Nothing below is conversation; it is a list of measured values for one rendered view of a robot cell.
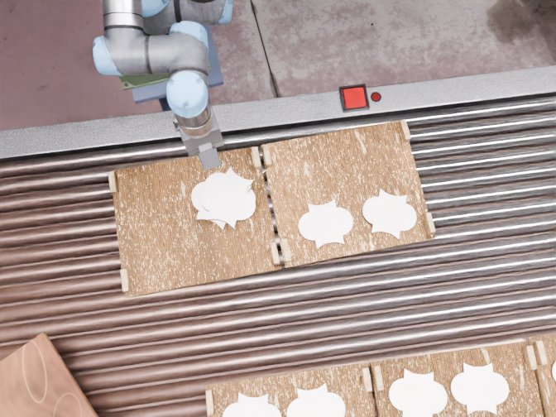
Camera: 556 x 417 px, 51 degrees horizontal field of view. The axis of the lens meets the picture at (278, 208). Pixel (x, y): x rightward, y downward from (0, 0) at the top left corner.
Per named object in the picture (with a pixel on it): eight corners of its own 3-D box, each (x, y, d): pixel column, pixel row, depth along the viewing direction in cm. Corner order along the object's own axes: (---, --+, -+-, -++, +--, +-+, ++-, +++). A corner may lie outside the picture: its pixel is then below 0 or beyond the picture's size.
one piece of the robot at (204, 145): (184, 158, 119) (195, 180, 135) (226, 144, 120) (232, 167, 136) (166, 107, 122) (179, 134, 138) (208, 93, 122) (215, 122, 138)
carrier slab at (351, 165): (261, 146, 164) (261, 144, 163) (402, 121, 167) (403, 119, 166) (285, 268, 156) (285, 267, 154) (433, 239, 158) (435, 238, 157)
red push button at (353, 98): (342, 91, 170) (342, 88, 168) (361, 88, 170) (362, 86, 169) (345, 110, 168) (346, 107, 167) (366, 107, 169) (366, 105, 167)
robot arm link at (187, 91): (206, 64, 110) (206, 107, 108) (212, 89, 120) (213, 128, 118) (164, 66, 110) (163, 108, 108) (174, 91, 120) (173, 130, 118)
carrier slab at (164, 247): (110, 173, 161) (109, 170, 160) (257, 147, 164) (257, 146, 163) (126, 299, 153) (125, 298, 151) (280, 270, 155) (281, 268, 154)
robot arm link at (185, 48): (148, 18, 114) (147, 70, 111) (206, 16, 114) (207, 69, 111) (155, 39, 121) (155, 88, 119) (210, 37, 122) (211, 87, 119)
